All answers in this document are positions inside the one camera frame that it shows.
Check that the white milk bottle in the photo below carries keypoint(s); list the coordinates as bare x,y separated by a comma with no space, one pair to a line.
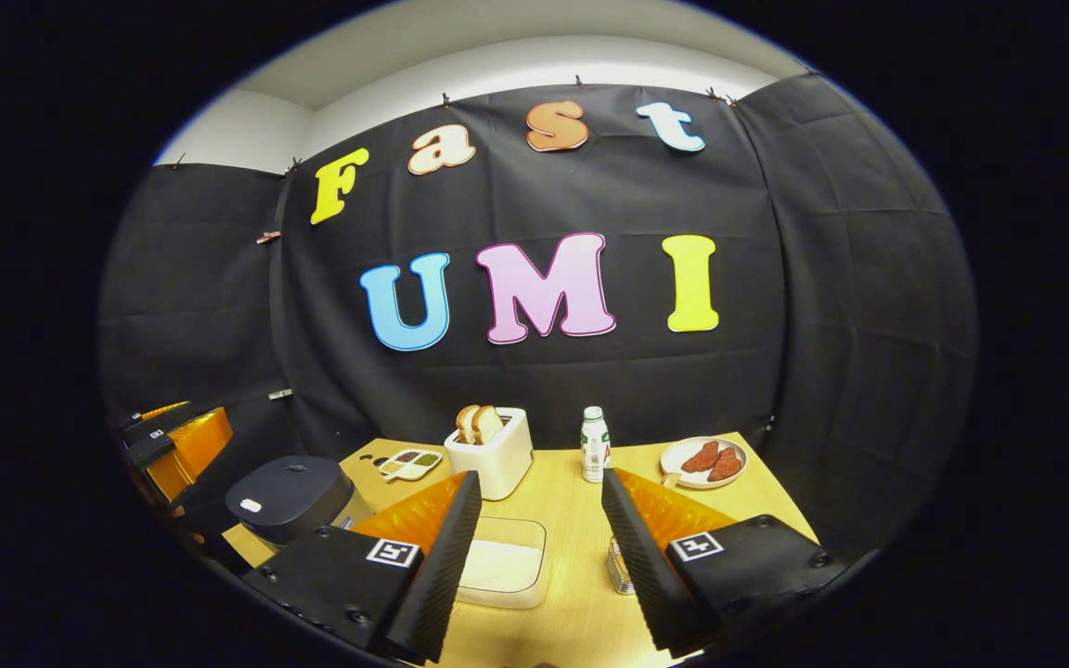
595,450

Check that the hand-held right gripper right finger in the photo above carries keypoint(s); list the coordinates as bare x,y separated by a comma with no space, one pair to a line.
641,566

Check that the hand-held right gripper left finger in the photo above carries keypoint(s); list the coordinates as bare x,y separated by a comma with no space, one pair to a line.
437,575

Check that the white divided seasoning dish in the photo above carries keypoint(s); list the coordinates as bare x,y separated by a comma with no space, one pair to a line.
409,464

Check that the white round plate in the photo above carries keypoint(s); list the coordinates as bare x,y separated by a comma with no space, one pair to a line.
674,455

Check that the toasted bread slice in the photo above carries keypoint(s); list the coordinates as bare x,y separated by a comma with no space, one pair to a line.
465,425
488,425

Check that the white rice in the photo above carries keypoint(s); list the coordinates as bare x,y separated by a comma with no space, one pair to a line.
502,566

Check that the silver black rice cooker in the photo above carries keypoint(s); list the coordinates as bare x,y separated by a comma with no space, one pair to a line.
289,501

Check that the red meat slice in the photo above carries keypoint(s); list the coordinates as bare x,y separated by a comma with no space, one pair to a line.
726,464
700,457

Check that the black backdrop cloth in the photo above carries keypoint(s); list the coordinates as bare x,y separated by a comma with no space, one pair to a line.
822,278

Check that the pink clothes peg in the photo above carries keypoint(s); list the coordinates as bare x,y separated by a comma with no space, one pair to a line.
268,237

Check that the clear plastic rice box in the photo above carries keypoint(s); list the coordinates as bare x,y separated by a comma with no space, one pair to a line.
534,529

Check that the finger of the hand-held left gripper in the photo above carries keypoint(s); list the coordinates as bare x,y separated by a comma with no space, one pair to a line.
149,419
196,445

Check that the white toaster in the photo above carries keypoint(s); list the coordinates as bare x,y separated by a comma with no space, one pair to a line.
497,468

